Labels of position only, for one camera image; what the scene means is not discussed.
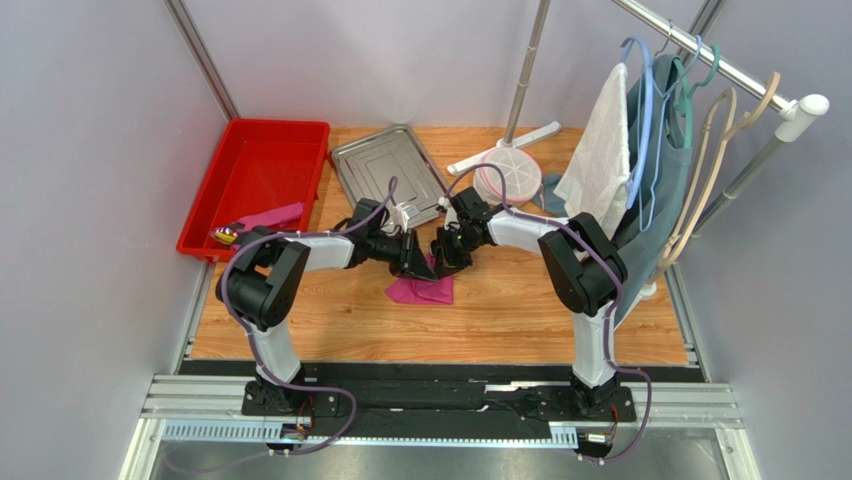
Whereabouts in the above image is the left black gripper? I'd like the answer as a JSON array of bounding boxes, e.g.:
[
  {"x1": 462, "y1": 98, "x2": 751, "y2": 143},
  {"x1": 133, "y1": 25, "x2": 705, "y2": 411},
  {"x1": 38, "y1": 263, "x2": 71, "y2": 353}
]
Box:
[{"x1": 367, "y1": 228, "x2": 437, "y2": 283}]

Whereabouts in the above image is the magenta paper napkin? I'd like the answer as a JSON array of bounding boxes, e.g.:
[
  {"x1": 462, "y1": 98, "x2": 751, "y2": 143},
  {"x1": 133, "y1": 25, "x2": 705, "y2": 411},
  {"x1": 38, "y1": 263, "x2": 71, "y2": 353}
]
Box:
[{"x1": 385, "y1": 276, "x2": 454, "y2": 305}]

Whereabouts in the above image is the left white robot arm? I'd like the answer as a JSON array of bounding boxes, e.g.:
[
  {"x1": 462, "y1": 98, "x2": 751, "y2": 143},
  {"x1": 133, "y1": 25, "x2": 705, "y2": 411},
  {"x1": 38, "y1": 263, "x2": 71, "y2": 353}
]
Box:
[{"x1": 216, "y1": 199, "x2": 437, "y2": 395}]

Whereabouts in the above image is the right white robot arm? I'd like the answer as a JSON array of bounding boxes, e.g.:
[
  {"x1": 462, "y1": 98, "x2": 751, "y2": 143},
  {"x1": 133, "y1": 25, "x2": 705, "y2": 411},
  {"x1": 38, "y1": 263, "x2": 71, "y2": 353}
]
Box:
[{"x1": 430, "y1": 187, "x2": 628, "y2": 390}]

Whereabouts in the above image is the white round mesh container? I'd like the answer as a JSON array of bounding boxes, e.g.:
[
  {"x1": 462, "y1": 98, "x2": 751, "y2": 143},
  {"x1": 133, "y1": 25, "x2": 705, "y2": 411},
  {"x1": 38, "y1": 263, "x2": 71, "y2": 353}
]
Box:
[{"x1": 473, "y1": 147, "x2": 542, "y2": 207}]

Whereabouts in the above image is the stainless steel tray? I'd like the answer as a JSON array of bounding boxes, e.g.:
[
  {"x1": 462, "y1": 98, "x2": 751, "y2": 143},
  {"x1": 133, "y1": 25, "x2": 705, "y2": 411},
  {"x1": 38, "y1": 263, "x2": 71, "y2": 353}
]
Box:
[{"x1": 331, "y1": 125, "x2": 448, "y2": 227}]

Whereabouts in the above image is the white towel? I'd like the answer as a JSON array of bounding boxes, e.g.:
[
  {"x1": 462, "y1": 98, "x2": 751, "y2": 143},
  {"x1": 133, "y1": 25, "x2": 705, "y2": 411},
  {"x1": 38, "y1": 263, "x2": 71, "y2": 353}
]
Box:
[{"x1": 549, "y1": 63, "x2": 631, "y2": 238}]

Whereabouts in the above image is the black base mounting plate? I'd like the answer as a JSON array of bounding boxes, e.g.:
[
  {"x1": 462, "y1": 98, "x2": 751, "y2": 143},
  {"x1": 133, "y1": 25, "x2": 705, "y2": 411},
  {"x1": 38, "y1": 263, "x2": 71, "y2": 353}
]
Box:
[{"x1": 178, "y1": 360, "x2": 645, "y2": 440}]

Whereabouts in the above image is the blue clothes hanger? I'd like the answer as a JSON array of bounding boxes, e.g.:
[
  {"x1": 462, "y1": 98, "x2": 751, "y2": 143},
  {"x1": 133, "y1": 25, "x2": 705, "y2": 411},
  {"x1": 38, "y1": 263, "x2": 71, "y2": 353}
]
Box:
[{"x1": 621, "y1": 36, "x2": 693, "y2": 233}]

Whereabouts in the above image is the pink and black tool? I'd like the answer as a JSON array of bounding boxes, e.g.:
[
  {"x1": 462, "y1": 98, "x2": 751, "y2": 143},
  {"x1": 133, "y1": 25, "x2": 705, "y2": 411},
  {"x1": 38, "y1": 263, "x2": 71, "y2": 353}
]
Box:
[{"x1": 210, "y1": 202, "x2": 305, "y2": 247}]

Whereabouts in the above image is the red plastic bin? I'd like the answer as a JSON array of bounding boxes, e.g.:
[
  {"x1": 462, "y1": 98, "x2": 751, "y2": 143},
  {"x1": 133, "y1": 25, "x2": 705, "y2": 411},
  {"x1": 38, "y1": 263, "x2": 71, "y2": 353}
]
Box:
[{"x1": 176, "y1": 119, "x2": 330, "y2": 262}]

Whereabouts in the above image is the beige clothes hanger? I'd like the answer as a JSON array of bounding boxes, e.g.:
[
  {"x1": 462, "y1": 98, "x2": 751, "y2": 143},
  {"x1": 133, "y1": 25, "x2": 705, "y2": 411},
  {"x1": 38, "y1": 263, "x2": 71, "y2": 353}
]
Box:
[
  {"x1": 654, "y1": 87, "x2": 738, "y2": 279},
  {"x1": 646, "y1": 71, "x2": 782, "y2": 287}
]

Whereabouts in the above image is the teal hanging garment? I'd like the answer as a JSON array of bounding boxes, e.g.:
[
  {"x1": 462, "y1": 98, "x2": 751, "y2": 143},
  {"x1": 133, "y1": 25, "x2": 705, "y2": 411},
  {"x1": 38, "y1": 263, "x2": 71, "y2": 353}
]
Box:
[{"x1": 540, "y1": 54, "x2": 695, "y2": 327}]

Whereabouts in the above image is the green clothes hanger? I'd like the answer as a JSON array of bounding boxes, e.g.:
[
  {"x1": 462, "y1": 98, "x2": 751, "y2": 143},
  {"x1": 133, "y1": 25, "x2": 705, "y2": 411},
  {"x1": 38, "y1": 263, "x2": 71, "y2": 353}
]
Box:
[{"x1": 673, "y1": 44, "x2": 721, "y2": 149}]

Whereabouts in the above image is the white clothes rack stand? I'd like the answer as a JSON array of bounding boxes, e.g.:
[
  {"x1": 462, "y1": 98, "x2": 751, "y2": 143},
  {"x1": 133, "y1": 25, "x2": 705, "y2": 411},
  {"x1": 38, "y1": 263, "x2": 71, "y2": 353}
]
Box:
[{"x1": 446, "y1": 0, "x2": 831, "y2": 297}]

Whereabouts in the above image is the aluminium rail frame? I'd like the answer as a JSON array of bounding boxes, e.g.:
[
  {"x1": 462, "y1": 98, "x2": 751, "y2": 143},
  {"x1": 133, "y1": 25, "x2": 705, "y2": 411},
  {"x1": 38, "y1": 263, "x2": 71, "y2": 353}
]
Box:
[{"x1": 120, "y1": 251, "x2": 762, "y2": 479}]

